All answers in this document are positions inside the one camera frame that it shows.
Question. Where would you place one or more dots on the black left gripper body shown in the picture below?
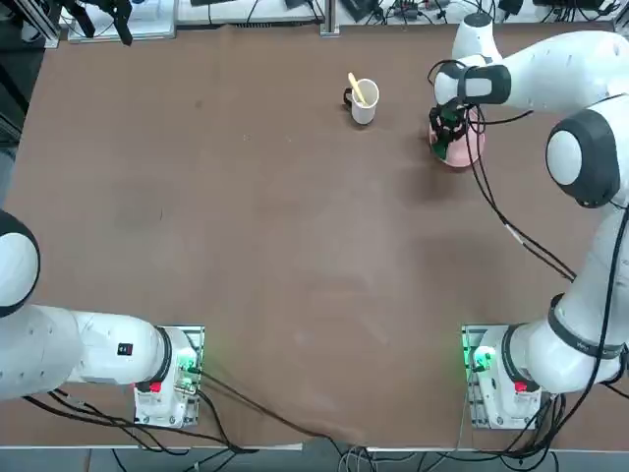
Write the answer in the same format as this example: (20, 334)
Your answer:
(98, 3)

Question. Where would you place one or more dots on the yellow plastic spoon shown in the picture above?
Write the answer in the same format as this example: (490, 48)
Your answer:
(358, 88)

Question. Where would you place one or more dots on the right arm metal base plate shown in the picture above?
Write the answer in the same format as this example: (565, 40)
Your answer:
(469, 344)

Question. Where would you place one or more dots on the white mug with smiley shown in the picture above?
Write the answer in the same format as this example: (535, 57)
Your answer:
(363, 110)

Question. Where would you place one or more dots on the aluminium frame post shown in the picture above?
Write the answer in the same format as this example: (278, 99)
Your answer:
(329, 17)

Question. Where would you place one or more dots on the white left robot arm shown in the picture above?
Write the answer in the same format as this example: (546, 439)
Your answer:
(98, 344)

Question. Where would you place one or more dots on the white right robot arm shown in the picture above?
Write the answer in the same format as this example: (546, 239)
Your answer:
(565, 64)

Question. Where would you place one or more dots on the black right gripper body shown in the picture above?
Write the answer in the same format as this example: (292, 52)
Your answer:
(449, 118)

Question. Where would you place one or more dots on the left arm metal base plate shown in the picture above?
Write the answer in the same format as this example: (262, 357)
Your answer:
(196, 339)

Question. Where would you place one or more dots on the pink plate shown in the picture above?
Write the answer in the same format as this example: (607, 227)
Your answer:
(464, 152)

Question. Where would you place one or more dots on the green and yellow sponge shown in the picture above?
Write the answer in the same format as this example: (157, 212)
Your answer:
(442, 151)

